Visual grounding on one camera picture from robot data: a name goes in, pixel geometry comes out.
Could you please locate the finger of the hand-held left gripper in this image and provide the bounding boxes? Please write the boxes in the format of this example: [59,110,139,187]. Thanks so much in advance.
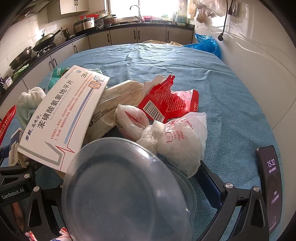
[0,145,40,183]

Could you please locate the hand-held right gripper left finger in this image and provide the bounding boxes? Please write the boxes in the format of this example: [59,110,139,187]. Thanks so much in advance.
[23,183,67,235]

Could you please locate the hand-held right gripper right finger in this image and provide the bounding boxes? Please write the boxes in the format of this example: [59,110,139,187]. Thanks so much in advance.
[196,160,270,241]

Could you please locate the red plastic basket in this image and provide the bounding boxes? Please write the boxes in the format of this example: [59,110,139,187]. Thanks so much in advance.
[0,105,17,144]

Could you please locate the large white plastic bag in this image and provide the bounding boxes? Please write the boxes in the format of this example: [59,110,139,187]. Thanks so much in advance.
[135,112,207,178]

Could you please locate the white towel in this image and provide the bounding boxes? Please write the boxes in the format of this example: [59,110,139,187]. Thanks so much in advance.
[17,87,47,131]

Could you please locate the clear round plastic container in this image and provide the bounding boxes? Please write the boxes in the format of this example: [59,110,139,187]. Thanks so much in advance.
[61,137,197,241]

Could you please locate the white medicine box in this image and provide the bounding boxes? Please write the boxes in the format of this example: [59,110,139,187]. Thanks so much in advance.
[17,65,110,173]

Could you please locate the red snack wrapper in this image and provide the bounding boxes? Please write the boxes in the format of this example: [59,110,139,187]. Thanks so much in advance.
[137,75,200,124]

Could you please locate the red white small wrapper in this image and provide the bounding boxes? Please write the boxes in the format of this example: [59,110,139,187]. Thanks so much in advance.
[24,227,73,241]

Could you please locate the black smartphone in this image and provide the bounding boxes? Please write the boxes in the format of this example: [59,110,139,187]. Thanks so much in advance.
[255,145,283,236]

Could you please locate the green dish cloth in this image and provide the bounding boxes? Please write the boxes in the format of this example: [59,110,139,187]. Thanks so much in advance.
[13,64,29,80]

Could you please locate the small white red-striped plastic bag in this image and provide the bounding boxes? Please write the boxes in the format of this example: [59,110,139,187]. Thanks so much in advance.
[115,104,151,141]

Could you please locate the green tissue packet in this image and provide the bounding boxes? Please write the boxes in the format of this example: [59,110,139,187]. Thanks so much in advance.
[47,67,102,90]

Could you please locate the blue tablecloth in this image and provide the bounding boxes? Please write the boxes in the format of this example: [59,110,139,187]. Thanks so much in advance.
[0,43,285,241]

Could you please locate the black wok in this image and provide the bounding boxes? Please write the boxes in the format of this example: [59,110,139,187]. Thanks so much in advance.
[9,46,33,70]

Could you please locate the black gas stove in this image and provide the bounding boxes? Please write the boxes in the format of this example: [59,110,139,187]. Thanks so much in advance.
[35,46,59,58]

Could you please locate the beige paper bag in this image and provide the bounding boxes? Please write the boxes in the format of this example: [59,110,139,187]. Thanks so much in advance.
[84,80,145,144]

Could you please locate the wok with metal lid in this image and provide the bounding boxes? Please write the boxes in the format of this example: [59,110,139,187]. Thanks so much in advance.
[32,29,63,52]

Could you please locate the blue plastic bag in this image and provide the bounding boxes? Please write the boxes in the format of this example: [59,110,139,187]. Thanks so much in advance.
[183,33,222,58]

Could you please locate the yellow plastic bag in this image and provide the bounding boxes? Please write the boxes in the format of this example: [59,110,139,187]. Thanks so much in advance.
[142,39,182,46]

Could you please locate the steel rice cooker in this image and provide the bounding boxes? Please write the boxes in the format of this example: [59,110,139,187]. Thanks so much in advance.
[73,17,96,36]

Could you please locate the kitchen base cabinets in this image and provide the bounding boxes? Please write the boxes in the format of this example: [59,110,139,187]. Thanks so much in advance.
[0,23,195,109]

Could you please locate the hanging plastic bags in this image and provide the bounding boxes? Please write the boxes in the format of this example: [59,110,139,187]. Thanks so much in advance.
[187,0,228,24]

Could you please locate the stacked cooking pots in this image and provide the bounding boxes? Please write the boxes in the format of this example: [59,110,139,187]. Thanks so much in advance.
[95,13,119,27]

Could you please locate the chrome faucet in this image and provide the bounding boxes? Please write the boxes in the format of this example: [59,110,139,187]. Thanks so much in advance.
[129,5,142,23]

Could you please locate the black power cable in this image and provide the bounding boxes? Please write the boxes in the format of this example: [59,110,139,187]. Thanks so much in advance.
[218,0,234,42]

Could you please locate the beige wall cabinet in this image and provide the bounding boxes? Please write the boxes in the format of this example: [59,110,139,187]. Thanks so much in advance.
[47,0,90,23]

